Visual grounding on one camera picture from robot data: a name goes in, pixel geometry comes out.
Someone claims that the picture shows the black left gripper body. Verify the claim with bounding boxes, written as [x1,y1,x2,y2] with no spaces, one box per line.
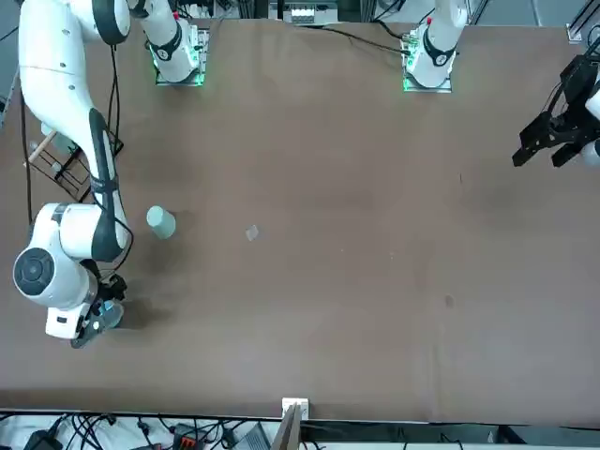
[557,54,600,144]

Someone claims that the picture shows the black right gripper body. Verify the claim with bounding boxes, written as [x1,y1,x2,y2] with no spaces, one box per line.
[82,277,113,322]

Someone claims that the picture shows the blue plastic cup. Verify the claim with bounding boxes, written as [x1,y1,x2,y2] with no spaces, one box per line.
[99,301,125,330]

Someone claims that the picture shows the green plastic cup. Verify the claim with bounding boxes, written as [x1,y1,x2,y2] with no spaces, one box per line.
[145,205,178,241]

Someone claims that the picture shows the pale green cup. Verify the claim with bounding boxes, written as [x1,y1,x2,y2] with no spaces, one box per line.
[40,122,72,154]

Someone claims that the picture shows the large black power brick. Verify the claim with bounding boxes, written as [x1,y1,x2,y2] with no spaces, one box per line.
[22,428,65,450]

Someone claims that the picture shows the black adapter with orange clips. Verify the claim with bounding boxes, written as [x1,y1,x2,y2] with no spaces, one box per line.
[172,423,208,450]

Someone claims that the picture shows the wooden rack rod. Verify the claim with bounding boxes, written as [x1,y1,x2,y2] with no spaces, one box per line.
[27,132,58,164]

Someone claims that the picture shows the black wire cup rack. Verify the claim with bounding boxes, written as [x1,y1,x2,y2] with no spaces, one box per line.
[23,130,125,203]

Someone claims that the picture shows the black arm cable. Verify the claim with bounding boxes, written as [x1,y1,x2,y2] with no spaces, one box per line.
[19,96,35,229]

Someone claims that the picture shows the black base cable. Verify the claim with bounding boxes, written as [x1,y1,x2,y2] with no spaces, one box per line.
[280,22,413,57]

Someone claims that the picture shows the black cable with white sleeve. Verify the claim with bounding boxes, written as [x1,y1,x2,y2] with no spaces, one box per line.
[106,41,137,278]

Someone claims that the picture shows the aluminium frame post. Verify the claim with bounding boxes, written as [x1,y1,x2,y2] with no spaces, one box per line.
[274,397,311,450]

